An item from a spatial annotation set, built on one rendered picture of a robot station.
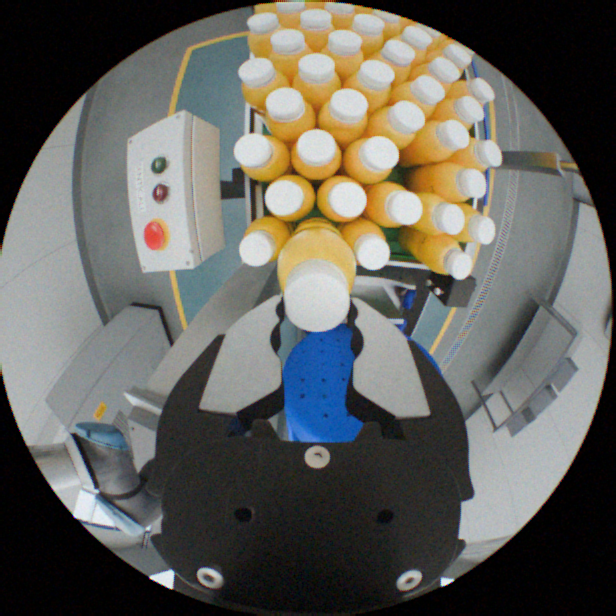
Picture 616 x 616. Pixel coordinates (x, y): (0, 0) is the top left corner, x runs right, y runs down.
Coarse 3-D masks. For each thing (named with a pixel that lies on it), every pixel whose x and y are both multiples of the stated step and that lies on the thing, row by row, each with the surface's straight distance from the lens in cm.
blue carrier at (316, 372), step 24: (312, 336) 38; (336, 336) 38; (288, 360) 33; (312, 360) 33; (336, 360) 33; (432, 360) 40; (288, 384) 30; (312, 384) 30; (336, 384) 30; (288, 408) 28; (312, 408) 28; (336, 408) 28; (288, 432) 45; (312, 432) 26; (336, 432) 26
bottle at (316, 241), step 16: (304, 224) 22; (320, 224) 20; (288, 240) 17; (304, 240) 14; (320, 240) 14; (336, 240) 15; (288, 256) 14; (304, 256) 13; (320, 256) 13; (336, 256) 13; (352, 256) 15; (288, 272) 14; (352, 272) 14
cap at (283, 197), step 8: (272, 184) 22; (280, 184) 22; (288, 184) 22; (272, 192) 22; (280, 192) 22; (288, 192) 22; (296, 192) 22; (272, 200) 22; (280, 200) 22; (288, 200) 22; (296, 200) 22; (272, 208) 22; (280, 208) 22; (288, 208) 22; (296, 208) 22
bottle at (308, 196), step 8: (280, 176) 27; (288, 176) 26; (296, 176) 26; (296, 184) 24; (304, 184) 25; (304, 192) 24; (312, 192) 26; (304, 200) 24; (312, 200) 26; (304, 208) 25; (280, 216) 25; (288, 216) 25; (296, 216) 25; (304, 216) 27
